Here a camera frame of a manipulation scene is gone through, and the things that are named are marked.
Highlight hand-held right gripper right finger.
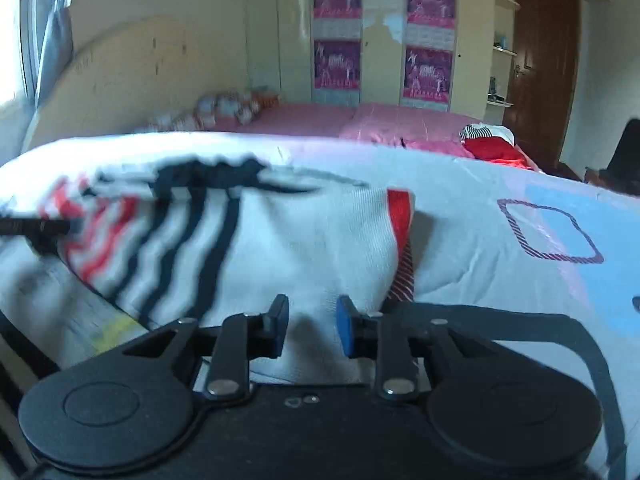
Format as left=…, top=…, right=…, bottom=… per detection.
left=335, top=294, right=501, bottom=404

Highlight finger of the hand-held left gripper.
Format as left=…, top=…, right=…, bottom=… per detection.
left=0, top=217, right=72, bottom=256

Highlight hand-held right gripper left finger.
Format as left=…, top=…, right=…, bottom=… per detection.
left=120, top=294, right=291, bottom=404

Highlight striped knit sweater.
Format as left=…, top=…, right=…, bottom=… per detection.
left=47, top=157, right=417, bottom=385

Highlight patterned pillow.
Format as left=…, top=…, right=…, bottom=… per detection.
left=149, top=109, right=217, bottom=132
left=196, top=91, right=267, bottom=125

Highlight cream bed headboard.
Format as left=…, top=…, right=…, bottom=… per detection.
left=20, top=16, right=251, bottom=152

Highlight window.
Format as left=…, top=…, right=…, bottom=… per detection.
left=0, top=0, right=32, bottom=108

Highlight white printed bedsheet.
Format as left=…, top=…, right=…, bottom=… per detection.
left=0, top=132, right=640, bottom=480

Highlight grey curtain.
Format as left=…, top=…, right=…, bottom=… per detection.
left=20, top=0, right=74, bottom=107

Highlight pink folded cloth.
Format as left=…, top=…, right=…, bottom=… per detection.
left=407, top=139, right=476, bottom=159

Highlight pink bedsheet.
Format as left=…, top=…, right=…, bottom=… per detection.
left=220, top=102, right=361, bottom=138

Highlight pink quilt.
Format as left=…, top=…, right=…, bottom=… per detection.
left=339, top=102, right=483, bottom=153

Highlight red garment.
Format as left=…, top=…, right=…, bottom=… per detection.
left=464, top=136, right=540, bottom=171

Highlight zebra striped cloth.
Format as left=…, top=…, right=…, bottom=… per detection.
left=459, top=123, right=494, bottom=142

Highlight cream wardrobe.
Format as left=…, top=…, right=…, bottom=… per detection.
left=244, top=0, right=497, bottom=117

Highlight black chair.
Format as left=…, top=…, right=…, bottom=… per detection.
left=585, top=118, right=640, bottom=197

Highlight brown wooden door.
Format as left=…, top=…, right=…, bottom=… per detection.
left=501, top=0, right=584, bottom=172

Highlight pink wall poster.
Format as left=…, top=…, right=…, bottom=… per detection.
left=405, top=0, right=457, bottom=52
left=313, top=39, right=362, bottom=106
left=401, top=47, right=455, bottom=112
left=313, top=0, right=362, bottom=39

